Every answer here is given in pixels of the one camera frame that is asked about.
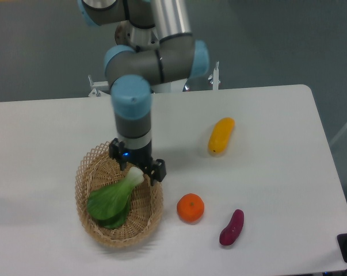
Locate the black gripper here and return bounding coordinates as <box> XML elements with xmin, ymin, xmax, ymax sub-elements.
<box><xmin>109</xmin><ymin>138</ymin><xmax>166</xmax><ymax>186</ymax></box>

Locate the green bok choy vegetable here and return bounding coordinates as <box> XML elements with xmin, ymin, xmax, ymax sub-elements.
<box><xmin>87</xmin><ymin>167</ymin><xmax>144</xmax><ymax>229</ymax></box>

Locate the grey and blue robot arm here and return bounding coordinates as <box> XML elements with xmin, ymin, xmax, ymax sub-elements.
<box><xmin>78</xmin><ymin>1</ymin><xmax>209</xmax><ymax>184</ymax></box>

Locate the woven bamboo basket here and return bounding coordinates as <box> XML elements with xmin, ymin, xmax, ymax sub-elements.
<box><xmin>75</xmin><ymin>142</ymin><xmax>163</xmax><ymax>248</ymax></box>

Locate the orange tangerine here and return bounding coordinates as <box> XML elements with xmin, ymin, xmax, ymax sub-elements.
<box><xmin>176</xmin><ymin>193</ymin><xmax>205</xmax><ymax>223</ymax></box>

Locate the yellow mango fruit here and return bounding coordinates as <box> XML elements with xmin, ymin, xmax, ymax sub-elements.
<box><xmin>208</xmin><ymin>117</ymin><xmax>235</xmax><ymax>155</ymax></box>

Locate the purple sweet potato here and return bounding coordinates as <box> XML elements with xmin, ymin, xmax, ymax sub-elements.
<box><xmin>219</xmin><ymin>209</ymin><xmax>245</xmax><ymax>246</ymax></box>

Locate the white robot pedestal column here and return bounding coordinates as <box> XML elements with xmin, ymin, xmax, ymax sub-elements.
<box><xmin>151</xmin><ymin>79</ymin><xmax>190</xmax><ymax>93</ymax></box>

